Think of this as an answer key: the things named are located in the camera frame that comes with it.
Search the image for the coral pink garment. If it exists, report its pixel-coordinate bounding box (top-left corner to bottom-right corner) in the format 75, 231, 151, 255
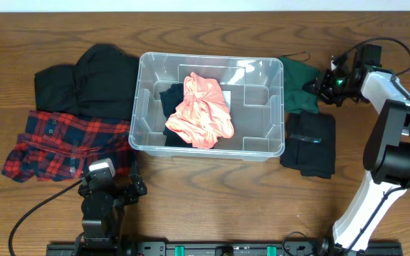
166, 72, 235, 149

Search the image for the white label in bin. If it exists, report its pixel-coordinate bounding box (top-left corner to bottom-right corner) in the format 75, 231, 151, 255
222, 91, 231, 110

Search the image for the clear plastic storage bin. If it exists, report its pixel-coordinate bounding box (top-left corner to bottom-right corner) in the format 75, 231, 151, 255
128, 52, 285, 161

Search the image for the dark green garment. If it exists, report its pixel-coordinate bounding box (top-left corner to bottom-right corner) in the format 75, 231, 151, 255
280, 55, 320, 114

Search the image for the red plaid flannel shirt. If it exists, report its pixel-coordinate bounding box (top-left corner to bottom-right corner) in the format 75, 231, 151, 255
1, 110, 135, 183

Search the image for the dark navy garment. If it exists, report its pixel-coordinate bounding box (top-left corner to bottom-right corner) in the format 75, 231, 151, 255
159, 83, 192, 148

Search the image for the black mounting rail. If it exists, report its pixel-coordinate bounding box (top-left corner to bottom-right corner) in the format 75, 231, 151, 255
46, 241, 404, 256

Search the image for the black garment with tape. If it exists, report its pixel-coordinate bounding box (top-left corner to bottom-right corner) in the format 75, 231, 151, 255
280, 112, 336, 179

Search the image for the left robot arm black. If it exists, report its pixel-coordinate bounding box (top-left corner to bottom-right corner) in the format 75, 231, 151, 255
78, 159, 147, 253

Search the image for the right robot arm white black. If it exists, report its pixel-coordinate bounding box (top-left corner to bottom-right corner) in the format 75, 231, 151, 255
303, 66, 410, 255

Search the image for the black folded hoodie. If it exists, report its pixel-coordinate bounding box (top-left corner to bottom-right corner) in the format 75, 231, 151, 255
34, 44, 139, 121

